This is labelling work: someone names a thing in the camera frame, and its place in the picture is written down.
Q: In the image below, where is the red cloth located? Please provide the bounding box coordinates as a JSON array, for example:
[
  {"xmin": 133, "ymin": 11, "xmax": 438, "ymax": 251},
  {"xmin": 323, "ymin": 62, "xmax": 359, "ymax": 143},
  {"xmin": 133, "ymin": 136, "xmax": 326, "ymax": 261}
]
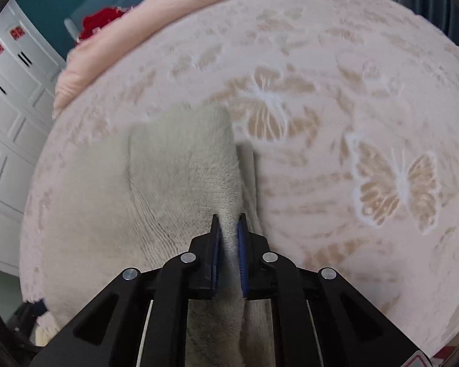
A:
[{"xmin": 77, "ymin": 7, "xmax": 128, "ymax": 41}]

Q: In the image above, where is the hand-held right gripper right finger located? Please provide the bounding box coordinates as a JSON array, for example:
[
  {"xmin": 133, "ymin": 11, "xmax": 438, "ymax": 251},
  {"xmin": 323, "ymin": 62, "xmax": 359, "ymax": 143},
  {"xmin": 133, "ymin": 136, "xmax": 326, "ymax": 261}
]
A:
[{"xmin": 236, "ymin": 213, "xmax": 434, "ymax": 367}]

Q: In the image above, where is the pink duvet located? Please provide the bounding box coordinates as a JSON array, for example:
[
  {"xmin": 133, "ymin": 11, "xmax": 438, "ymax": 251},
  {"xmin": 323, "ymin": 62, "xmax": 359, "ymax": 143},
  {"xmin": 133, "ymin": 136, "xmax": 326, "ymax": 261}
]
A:
[{"xmin": 52, "ymin": 0, "xmax": 331, "ymax": 120}]

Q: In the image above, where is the pink butterfly print blanket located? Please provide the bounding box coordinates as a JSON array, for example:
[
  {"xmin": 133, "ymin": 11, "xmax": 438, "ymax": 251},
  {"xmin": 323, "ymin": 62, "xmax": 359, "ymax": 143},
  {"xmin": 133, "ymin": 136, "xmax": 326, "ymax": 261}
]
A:
[{"xmin": 19, "ymin": 0, "xmax": 459, "ymax": 357}]

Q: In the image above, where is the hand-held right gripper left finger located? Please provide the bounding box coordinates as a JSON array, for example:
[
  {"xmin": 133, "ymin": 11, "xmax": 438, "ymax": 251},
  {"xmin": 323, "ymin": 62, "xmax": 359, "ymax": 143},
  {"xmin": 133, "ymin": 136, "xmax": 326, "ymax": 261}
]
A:
[{"xmin": 30, "ymin": 214, "xmax": 222, "ymax": 367}]

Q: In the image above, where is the beige sweater with black hearts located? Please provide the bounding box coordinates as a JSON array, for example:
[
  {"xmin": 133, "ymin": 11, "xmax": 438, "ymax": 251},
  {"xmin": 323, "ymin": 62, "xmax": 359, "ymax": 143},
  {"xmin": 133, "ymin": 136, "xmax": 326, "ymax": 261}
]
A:
[{"xmin": 38, "ymin": 103, "xmax": 277, "ymax": 367}]

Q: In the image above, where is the white wardrobe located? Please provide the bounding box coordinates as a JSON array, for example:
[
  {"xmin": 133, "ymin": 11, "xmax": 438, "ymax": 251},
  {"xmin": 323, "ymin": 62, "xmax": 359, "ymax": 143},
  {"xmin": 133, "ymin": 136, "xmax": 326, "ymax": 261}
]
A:
[{"xmin": 0, "ymin": 0, "xmax": 68, "ymax": 276}]

